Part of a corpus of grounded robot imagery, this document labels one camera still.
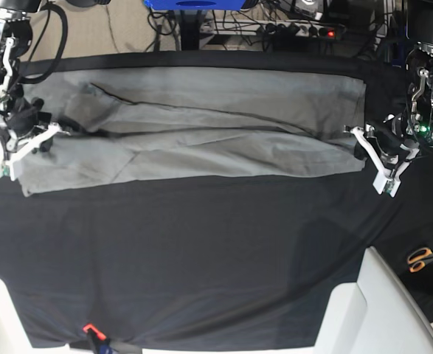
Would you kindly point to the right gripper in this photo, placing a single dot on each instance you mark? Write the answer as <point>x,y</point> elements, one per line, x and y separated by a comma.
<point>26,120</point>

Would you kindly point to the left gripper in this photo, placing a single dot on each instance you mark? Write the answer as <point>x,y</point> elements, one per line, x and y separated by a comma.
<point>392,131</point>

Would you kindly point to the grey T-shirt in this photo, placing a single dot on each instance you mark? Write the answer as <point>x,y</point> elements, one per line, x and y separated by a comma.
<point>164,123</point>

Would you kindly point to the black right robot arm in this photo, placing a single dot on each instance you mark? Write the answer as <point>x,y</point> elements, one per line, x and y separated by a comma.
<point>16,40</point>

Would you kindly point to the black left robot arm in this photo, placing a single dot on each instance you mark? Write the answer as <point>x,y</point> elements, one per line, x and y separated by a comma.
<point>408,44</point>

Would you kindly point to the black stand column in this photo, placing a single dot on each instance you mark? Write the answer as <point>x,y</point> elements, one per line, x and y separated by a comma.
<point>190,22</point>

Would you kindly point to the white chair right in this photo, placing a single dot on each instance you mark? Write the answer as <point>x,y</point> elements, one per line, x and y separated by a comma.
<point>374,314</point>

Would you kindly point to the white chair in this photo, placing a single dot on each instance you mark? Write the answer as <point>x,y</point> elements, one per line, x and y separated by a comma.
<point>13,338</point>
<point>374,314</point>

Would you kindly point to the white chair left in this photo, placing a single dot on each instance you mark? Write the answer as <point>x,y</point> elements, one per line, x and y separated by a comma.
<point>13,338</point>

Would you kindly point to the red black clamp bottom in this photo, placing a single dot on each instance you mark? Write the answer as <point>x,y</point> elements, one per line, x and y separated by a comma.
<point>98,341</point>

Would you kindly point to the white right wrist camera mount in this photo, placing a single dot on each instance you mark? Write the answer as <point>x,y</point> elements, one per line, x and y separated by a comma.
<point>20,151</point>

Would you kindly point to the orange handled scissors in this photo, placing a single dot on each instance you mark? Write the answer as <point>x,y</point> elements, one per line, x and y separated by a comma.
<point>419,259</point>

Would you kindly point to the black power strip red switch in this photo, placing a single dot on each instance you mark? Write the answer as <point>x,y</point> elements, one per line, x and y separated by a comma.
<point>330,33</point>

